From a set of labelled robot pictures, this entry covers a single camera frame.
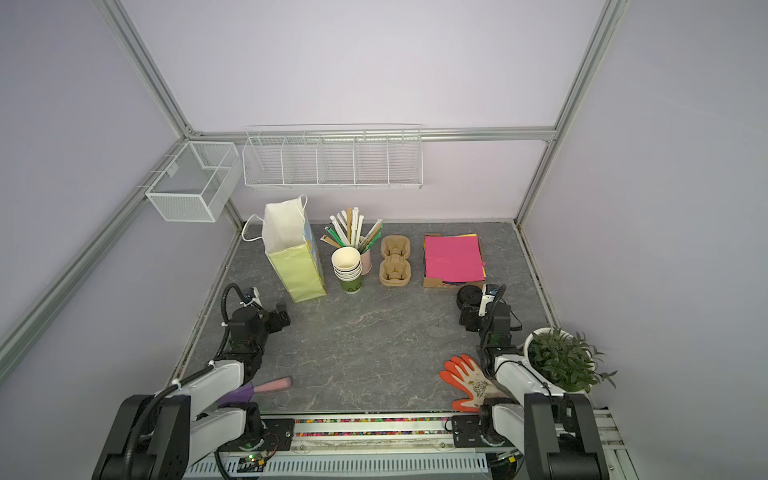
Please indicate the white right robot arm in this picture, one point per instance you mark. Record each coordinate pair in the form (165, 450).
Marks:
(532, 400)

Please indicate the potted green plant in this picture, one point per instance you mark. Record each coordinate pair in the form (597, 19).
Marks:
(566, 360)

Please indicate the green white paper bag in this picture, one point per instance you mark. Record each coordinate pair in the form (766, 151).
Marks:
(290, 247)

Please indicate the orange white work glove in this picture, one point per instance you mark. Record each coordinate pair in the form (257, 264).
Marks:
(464, 374)

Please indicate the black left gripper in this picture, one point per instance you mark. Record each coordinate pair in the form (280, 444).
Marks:
(276, 324)

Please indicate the paper cups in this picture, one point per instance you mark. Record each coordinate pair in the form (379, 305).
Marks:
(347, 266)

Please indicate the stack of black cup lids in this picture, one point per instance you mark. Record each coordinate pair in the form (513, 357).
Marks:
(469, 296)

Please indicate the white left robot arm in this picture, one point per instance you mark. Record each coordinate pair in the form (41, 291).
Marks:
(159, 436)

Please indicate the small white wire basket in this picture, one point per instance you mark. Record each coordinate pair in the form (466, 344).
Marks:
(197, 182)

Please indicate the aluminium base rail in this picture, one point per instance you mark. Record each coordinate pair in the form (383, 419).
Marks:
(411, 445)

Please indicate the bundle of wrapped straws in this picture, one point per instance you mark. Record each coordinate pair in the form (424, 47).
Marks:
(347, 228)

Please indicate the pink straw holder cup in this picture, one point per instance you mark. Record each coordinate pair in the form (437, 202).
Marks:
(366, 262)

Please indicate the long white wire shelf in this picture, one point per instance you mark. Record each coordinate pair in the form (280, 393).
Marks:
(334, 156)

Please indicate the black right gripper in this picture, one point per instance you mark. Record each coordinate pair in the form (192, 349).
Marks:
(471, 318)

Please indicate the brown pulp cup carrier stack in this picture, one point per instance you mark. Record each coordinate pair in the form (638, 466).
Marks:
(395, 269)

